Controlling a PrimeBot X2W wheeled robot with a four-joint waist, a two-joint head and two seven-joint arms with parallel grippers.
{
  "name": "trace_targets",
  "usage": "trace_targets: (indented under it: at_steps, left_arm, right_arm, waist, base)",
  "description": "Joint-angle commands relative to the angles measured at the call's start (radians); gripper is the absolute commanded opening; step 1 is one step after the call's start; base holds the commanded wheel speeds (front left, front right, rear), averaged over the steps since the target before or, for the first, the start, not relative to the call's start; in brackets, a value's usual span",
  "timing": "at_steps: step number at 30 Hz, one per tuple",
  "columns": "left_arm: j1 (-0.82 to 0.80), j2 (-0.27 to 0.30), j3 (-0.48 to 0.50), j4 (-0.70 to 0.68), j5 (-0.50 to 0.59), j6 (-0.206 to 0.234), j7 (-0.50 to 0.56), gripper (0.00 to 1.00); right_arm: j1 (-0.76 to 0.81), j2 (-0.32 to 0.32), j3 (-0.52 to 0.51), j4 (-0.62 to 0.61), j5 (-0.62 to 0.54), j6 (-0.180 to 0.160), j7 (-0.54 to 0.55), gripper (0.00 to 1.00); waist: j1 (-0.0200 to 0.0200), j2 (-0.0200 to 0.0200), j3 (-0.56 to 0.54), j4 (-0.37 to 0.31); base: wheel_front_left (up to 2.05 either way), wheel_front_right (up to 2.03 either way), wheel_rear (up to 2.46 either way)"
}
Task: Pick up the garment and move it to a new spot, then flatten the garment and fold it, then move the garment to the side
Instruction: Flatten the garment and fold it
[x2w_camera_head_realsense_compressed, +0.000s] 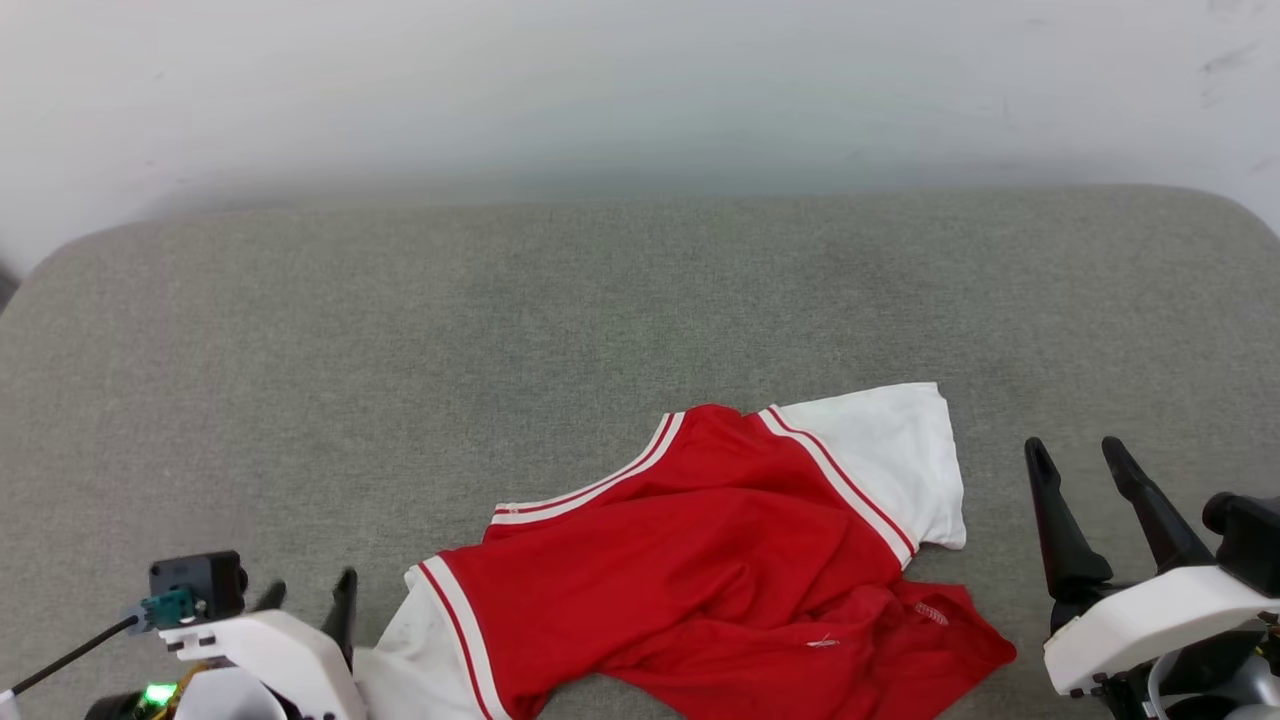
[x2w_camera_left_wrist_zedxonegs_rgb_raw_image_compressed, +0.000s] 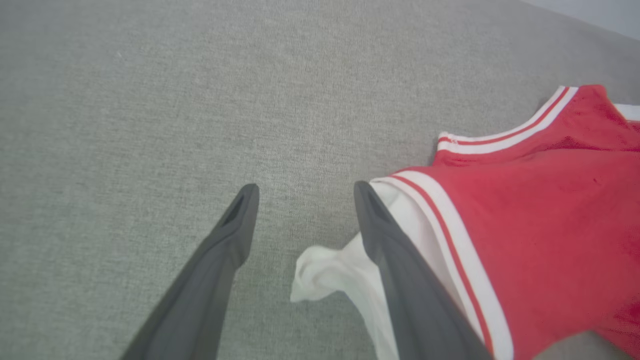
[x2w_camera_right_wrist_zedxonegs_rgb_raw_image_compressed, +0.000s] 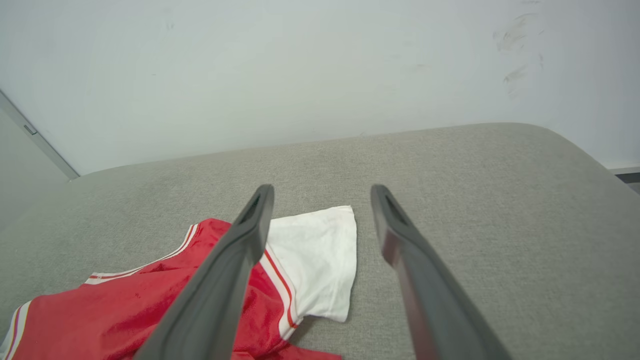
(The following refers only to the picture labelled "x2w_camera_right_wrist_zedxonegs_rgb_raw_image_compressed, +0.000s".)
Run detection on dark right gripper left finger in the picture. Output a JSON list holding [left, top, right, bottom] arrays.
[[134, 184, 275, 360]]

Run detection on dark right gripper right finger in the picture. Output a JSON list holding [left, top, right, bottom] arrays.
[[370, 184, 511, 360]]

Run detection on red basketball jersey white sleeves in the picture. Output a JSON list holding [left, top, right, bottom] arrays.
[[0, 205, 358, 360]]

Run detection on grey fabric sofa cushion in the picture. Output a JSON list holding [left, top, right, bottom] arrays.
[[0, 122, 640, 360]]

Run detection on grey wall trim strip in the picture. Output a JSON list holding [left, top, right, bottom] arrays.
[[0, 90, 81, 181]]

